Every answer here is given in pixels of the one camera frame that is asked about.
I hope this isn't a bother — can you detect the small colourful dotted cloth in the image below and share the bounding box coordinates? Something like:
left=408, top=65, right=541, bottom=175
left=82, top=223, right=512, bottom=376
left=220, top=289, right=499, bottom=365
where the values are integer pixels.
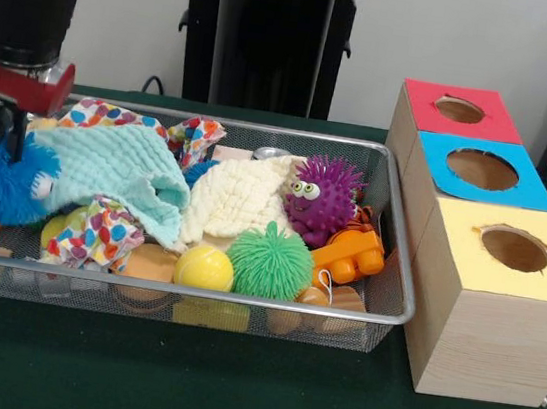
left=42, top=191, right=149, bottom=277

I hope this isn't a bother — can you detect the orange toy building block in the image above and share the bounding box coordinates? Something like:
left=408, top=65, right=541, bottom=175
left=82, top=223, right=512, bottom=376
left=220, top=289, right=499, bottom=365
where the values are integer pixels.
left=305, top=218, right=389, bottom=298

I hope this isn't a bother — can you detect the large colourful dotted cloth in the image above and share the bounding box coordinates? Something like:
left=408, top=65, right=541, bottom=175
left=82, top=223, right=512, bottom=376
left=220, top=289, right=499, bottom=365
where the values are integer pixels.
left=54, top=94, right=231, bottom=174

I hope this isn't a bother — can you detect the tan orange ball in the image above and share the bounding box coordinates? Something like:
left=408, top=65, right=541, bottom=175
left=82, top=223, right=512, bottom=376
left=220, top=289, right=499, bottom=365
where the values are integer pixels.
left=112, top=240, right=181, bottom=303

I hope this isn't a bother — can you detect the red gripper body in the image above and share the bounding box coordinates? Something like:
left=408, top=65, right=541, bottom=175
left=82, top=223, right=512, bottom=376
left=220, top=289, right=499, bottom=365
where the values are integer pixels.
left=0, top=53, right=78, bottom=121

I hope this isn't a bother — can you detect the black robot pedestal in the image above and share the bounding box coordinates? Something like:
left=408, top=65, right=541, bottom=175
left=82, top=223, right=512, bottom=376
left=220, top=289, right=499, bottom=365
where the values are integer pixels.
left=159, top=0, right=382, bottom=127

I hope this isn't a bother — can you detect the wooden box with three holes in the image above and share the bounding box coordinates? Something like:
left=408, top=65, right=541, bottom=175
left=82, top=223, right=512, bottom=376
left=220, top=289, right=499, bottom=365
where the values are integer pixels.
left=356, top=77, right=547, bottom=409

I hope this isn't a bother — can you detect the cream white cloth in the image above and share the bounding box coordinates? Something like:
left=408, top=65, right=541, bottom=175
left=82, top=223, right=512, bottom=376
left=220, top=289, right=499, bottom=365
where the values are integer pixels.
left=175, top=143, right=306, bottom=263

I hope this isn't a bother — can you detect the shallow clear mesh bin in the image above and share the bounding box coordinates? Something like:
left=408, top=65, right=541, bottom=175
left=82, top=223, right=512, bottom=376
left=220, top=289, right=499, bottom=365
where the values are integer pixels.
left=0, top=83, right=439, bottom=360

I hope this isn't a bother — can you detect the mint green cloth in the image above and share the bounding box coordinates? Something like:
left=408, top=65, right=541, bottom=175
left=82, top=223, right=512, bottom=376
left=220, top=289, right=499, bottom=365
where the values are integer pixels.
left=18, top=112, right=198, bottom=251

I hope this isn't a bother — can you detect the dark green table cloth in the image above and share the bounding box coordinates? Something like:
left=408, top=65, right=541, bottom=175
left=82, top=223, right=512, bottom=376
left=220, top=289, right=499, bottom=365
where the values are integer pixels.
left=0, top=73, right=547, bottom=409

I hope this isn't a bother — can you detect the yellow ball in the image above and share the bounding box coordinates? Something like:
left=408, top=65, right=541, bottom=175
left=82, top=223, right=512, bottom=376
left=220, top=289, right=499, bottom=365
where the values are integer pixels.
left=172, top=242, right=238, bottom=294

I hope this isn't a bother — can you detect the green spiky rubber ball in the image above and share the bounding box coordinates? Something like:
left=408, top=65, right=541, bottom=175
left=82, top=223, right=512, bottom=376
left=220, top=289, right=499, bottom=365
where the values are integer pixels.
left=220, top=217, right=320, bottom=305

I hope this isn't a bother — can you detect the purple spiky ball with eyes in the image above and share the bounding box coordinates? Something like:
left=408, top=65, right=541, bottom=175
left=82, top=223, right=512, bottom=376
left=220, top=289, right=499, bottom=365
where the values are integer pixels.
left=277, top=149, right=369, bottom=254

